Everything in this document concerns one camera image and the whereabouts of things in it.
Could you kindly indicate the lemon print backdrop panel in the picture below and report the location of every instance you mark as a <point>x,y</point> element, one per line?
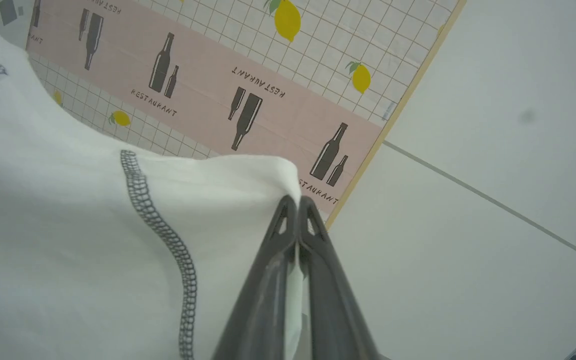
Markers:
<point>218,65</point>

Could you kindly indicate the plain white panel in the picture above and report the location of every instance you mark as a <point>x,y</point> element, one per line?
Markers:
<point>468,225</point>

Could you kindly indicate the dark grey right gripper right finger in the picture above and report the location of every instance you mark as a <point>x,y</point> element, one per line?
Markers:
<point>330,310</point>

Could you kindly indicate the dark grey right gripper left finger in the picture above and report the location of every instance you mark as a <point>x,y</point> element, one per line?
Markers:
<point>263,300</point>

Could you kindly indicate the white garment with grey stitching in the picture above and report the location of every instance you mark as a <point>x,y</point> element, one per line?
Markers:
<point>68,225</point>

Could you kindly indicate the grey terrazzo print panel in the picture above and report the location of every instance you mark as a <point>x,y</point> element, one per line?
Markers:
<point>5,12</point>

